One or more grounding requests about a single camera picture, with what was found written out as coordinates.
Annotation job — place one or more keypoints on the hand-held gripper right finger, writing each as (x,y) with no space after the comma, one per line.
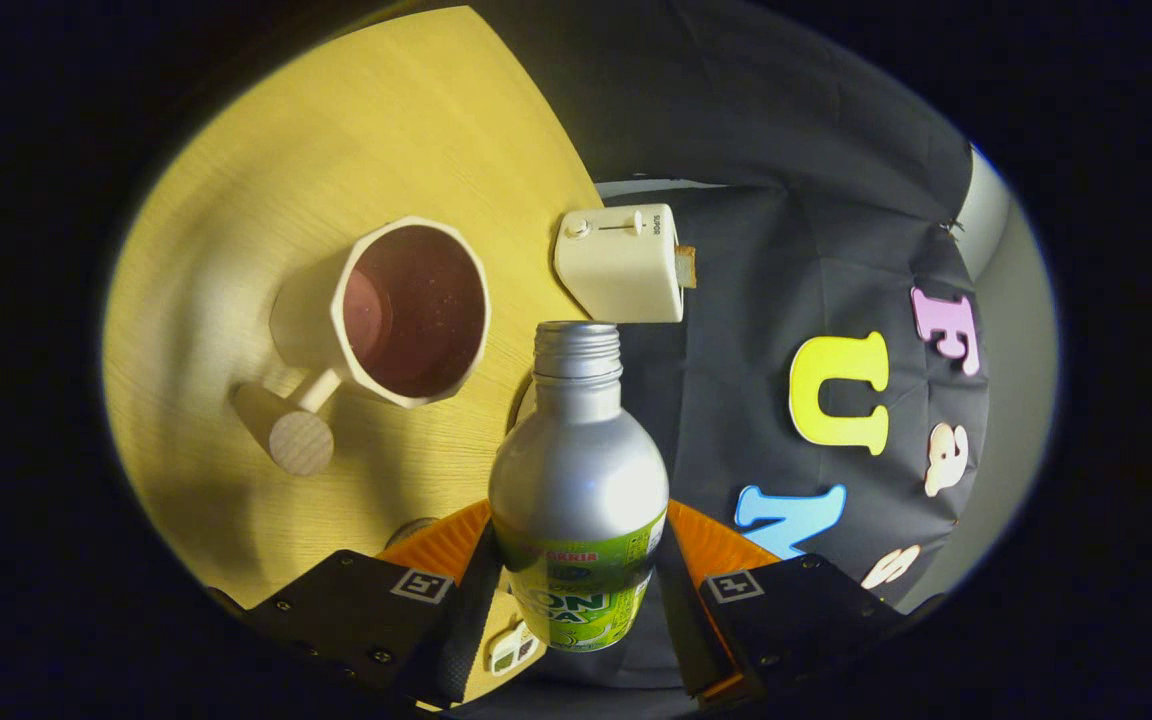
(681,630)

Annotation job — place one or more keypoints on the wooden table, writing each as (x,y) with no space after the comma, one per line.
(216,250)

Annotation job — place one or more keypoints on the white divided tray with grains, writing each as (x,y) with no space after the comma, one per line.
(511,650)

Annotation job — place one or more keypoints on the silver bottle with green label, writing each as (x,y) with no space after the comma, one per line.
(576,470)

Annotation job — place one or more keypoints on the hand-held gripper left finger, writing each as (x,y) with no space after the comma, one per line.
(461,640)

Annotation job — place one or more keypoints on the round wooden coaster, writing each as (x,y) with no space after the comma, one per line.
(411,528)

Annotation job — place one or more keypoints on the slice of toast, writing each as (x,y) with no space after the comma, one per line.
(686,268)

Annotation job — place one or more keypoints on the white toaster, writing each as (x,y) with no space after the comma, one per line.
(621,275)

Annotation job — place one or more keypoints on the white oval plate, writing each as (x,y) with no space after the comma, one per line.
(526,405)

